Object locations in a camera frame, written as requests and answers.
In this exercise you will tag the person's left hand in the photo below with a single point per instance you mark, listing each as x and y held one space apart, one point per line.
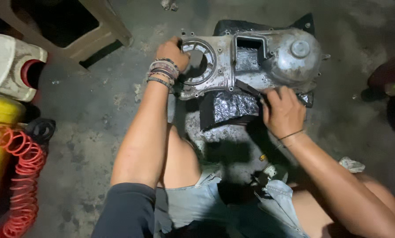
171 53

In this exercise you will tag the white crumpled rag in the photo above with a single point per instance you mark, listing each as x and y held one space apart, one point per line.
351 164

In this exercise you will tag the person's right hand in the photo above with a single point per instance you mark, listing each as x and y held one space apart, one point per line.
283 112

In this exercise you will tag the white plastic jug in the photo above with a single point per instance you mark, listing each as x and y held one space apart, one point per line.
5 66

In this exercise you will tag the person's left fingers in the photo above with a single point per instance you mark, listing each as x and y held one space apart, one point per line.
177 41

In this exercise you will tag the beige plastic stool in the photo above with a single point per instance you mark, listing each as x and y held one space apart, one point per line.
85 29

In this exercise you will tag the black scraper tool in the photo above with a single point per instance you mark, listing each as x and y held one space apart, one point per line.
247 88

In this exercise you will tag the small brass fitting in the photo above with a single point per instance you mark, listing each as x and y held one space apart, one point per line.
262 157

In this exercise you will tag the small grey stones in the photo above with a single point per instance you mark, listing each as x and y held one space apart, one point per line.
169 4

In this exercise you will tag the dark grey sleeve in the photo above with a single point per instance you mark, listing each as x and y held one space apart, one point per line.
128 211

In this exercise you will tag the light denim shorts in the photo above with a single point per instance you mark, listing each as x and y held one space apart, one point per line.
197 205

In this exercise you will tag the silver metal engine cover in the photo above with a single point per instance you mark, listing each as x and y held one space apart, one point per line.
283 62

